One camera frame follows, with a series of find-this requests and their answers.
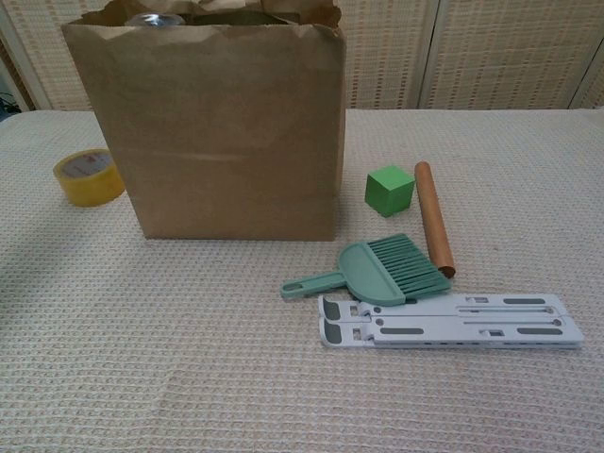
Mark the brown paper bag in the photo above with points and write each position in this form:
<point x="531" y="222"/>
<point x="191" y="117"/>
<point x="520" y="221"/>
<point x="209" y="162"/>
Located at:
<point x="212" y="141"/>

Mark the brown cardboard tube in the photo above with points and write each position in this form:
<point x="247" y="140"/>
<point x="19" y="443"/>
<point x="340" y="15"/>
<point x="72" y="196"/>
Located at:
<point x="434" y="217"/>

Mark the green cube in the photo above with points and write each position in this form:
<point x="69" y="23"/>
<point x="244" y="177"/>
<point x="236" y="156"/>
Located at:
<point x="389" y="191"/>

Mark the transparent water bottle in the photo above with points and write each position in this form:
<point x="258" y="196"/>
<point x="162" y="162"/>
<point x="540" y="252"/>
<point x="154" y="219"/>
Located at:
<point x="153" y="21"/>

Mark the beige woven tablecloth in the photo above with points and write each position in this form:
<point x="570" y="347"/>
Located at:
<point x="189" y="377"/>

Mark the white folding laptop stand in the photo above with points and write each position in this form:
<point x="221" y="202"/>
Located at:
<point x="448" y="325"/>

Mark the bamboo folding screen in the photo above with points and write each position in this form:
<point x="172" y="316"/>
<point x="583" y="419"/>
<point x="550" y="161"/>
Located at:
<point x="472" y="52"/>

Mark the yellow tape roll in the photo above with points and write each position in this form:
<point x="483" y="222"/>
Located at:
<point x="94" y="189"/>

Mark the green hand brush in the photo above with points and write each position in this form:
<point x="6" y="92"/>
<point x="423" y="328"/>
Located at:
<point x="373" y="273"/>

